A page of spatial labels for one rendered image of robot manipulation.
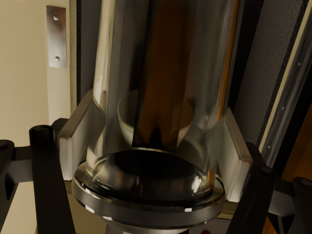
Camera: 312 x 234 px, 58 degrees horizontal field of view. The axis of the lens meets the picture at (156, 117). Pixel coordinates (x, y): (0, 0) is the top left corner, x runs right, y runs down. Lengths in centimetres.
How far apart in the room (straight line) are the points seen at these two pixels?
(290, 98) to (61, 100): 29
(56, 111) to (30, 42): 49
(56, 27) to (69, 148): 22
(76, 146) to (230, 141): 9
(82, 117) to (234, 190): 10
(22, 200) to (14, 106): 38
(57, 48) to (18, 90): 57
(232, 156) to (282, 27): 25
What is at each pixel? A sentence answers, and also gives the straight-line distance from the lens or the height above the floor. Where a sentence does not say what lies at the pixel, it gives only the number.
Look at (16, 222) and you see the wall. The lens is 127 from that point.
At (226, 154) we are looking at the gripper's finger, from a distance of 18.
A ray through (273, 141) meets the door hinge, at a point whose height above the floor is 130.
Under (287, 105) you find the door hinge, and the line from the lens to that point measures 39.
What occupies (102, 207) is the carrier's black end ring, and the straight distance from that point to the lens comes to 17.
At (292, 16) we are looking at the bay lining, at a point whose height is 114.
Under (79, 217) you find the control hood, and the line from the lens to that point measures 43.
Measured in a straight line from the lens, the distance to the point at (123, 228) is 18.
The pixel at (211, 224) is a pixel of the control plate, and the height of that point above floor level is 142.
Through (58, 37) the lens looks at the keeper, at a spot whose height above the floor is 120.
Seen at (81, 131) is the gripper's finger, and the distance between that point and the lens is 17.
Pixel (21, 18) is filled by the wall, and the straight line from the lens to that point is 86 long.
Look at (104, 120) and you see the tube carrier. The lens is 17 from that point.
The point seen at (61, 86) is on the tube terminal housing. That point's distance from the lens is 38.
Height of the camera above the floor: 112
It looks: 26 degrees up
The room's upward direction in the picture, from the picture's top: 172 degrees counter-clockwise
